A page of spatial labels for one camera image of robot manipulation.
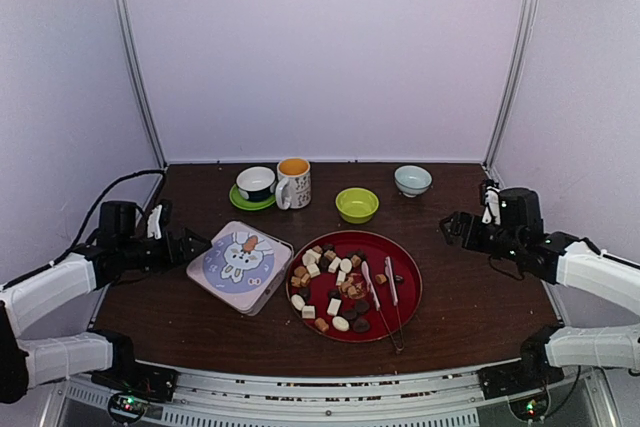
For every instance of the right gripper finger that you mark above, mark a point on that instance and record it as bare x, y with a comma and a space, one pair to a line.
450, 236
450, 223

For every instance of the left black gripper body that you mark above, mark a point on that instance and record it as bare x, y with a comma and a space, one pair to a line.
176, 259

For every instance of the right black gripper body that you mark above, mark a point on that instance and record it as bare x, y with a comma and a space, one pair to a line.
472, 240

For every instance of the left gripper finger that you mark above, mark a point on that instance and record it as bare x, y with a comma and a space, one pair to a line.
195, 240
191, 254

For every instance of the bunny tin lid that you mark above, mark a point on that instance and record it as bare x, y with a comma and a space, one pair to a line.
243, 267

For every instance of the pink metal tongs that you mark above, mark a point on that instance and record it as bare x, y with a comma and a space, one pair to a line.
386, 305

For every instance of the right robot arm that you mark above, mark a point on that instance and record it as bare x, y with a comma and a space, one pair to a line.
596, 292

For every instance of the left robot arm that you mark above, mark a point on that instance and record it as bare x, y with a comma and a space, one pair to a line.
111, 250

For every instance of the dark heart chocolate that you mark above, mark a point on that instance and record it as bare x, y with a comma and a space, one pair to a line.
360, 325

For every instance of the dark swirl chocolate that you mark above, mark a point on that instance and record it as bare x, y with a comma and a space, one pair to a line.
333, 293

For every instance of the white square chocolate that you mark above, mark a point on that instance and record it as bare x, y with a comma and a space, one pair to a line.
334, 307

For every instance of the tan striped chocolate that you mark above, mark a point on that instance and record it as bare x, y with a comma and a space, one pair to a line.
321, 325

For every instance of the pale blue bowl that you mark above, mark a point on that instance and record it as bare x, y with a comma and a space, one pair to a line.
412, 180

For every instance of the green saucer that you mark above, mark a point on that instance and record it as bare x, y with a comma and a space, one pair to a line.
251, 200

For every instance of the white and navy cup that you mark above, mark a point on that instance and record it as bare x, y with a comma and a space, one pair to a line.
256, 178

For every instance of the lime green bowl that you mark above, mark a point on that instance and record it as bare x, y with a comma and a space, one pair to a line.
357, 205

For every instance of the round red tray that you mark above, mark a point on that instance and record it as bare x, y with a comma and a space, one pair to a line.
333, 261

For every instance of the patterned mug yellow inside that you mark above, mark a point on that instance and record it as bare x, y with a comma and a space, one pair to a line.
293, 187

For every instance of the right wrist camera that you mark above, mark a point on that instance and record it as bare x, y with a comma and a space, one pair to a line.
489, 196

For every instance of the metal front rail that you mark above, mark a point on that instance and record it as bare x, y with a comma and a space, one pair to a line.
455, 397

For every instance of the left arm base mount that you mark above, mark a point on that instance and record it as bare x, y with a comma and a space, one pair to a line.
135, 391

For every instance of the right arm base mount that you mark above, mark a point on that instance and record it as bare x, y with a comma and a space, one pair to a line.
520, 384

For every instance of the right aluminium frame post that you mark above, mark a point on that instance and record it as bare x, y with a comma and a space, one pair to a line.
523, 35

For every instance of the aluminium frame post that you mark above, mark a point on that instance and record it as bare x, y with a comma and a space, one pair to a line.
523, 35
137, 82

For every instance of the left aluminium frame post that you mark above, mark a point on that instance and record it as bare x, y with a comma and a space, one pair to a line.
137, 82

